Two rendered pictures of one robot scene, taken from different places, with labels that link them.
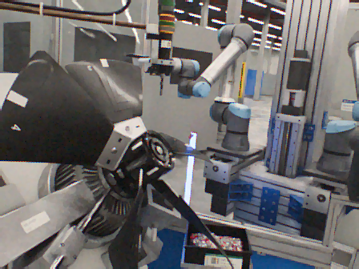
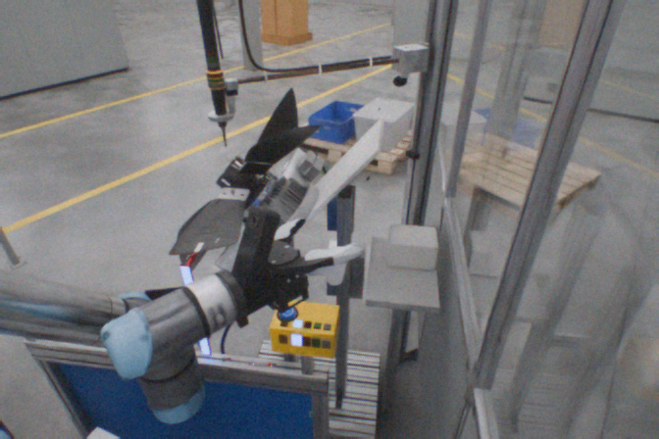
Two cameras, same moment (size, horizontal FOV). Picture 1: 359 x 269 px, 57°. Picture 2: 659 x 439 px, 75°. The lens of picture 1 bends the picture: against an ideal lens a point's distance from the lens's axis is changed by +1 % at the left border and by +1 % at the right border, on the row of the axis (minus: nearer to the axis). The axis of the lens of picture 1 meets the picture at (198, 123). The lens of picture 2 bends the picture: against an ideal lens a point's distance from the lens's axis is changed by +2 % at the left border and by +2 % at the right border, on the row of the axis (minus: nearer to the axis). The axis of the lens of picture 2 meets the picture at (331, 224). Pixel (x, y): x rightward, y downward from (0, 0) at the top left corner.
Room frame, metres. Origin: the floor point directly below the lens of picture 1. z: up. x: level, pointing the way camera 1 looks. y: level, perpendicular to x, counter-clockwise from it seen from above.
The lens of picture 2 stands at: (2.07, 0.25, 1.85)
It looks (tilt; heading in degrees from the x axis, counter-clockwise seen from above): 34 degrees down; 172
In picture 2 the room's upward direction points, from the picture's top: straight up
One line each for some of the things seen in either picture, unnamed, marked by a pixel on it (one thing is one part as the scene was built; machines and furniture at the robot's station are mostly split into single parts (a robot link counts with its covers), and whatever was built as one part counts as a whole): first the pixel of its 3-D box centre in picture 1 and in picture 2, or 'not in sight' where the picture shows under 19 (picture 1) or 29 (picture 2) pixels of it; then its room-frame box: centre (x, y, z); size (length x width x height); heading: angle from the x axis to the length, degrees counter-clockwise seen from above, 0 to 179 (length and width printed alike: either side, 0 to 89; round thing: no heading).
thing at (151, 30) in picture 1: (161, 45); (222, 99); (0.90, 0.12, 1.48); 0.09 x 0.07 x 0.10; 109
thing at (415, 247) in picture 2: not in sight; (412, 244); (0.88, 0.72, 0.92); 0.17 x 0.16 x 0.11; 74
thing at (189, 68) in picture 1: (187, 67); (156, 333); (1.68, 0.08, 1.43); 0.11 x 0.08 x 0.09; 123
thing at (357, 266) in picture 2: not in sight; (345, 269); (0.78, 0.49, 0.73); 0.15 x 0.09 x 0.22; 74
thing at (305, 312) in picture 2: not in sight; (306, 329); (1.33, 0.29, 1.02); 0.16 x 0.10 x 0.11; 74
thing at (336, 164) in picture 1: (335, 160); not in sight; (1.45, -0.63, 1.09); 0.15 x 0.15 x 0.10
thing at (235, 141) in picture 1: (235, 138); not in sight; (1.71, -0.21, 1.09); 0.15 x 0.15 x 0.10
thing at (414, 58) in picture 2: not in sight; (411, 58); (0.70, 0.70, 1.52); 0.10 x 0.07 x 0.09; 109
